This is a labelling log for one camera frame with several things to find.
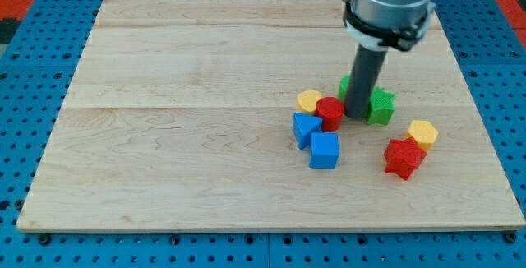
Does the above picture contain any green star block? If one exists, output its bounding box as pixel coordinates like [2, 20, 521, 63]
[365, 87, 396, 125]

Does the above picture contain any red star block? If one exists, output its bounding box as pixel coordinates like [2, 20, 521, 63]
[384, 137, 427, 180]

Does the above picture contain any blue triangle block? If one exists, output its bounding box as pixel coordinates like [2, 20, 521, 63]
[293, 113, 322, 150]

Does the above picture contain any green circle block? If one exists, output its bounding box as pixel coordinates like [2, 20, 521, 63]
[338, 75, 350, 102]

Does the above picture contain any blue cube block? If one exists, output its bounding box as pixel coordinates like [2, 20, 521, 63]
[309, 132, 339, 169]

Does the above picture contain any red cylinder block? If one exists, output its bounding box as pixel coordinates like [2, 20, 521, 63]
[315, 97, 344, 132]

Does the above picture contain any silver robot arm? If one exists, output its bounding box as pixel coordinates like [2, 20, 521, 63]
[342, 0, 435, 118]

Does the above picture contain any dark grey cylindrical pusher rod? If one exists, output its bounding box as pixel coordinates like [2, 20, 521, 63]
[344, 45, 387, 119]

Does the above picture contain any yellow heart block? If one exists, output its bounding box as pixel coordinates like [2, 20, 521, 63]
[296, 90, 322, 115]

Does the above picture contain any yellow hexagon block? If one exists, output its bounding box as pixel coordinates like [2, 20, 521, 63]
[404, 120, 439, 151]

